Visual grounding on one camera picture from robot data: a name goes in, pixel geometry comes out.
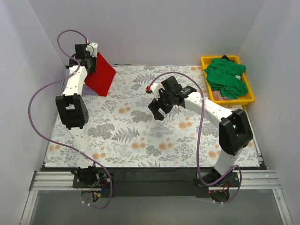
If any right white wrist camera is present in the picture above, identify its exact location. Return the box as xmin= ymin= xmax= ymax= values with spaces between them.
xmin=146 ymin=83 xmax=161 ymax=100

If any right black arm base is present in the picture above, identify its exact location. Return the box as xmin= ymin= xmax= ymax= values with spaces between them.
xmin=193 ymin=172 xmax=242 ymax=188

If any folded lavender t shirt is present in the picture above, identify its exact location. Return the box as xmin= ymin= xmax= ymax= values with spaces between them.
xmin=62 ymin=67 xmax=96 ymax=96

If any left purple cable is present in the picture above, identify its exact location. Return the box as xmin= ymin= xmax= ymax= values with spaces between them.
xmin=28 ymin=30 xmax=113 ymax=209

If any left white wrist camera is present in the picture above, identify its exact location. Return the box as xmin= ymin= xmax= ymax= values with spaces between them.
xmin=86 ymin=42 xmax=98 ymax=58

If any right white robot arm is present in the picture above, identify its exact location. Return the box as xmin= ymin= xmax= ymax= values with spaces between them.
xmin=146 ymin=72 xmax=253 ymax=187

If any green t shirt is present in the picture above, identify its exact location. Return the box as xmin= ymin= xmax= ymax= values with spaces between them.
xmin=204 ymin=58 xmax=248 ymax=99

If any black table front rail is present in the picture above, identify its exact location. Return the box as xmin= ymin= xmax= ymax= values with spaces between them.
xmin=42 ymin=165 xmax=268 ymax=197

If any red t shirt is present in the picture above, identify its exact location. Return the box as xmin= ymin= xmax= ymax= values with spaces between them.
xmin=85 ymin=52 xmax=116 ymax=97

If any black garment in bin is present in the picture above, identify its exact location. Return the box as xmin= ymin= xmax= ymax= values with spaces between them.
xmin=221 ymin=55 xmax=235 ymax=62

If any aluminium frame rail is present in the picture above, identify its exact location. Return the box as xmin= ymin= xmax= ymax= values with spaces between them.
xmin=21 ymin=168 xmax=293 ymax=225

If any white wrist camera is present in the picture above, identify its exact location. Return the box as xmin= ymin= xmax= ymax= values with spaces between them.
xmin=146 ymin=83 xmax=161 ymax=100
xmin=86 ymin=42 xmax=98 ymax=58

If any pink garment in bin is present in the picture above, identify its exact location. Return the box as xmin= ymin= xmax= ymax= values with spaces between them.
xmin=212 ymin=90 xmax=236 ymax=101

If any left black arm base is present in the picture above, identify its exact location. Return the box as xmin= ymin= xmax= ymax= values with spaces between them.
xmin=71 ymin=166 xmax=114 ymax=188

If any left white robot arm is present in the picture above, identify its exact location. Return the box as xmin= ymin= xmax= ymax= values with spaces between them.
xmin=55 ymin=42 xmax=98 ymax=169

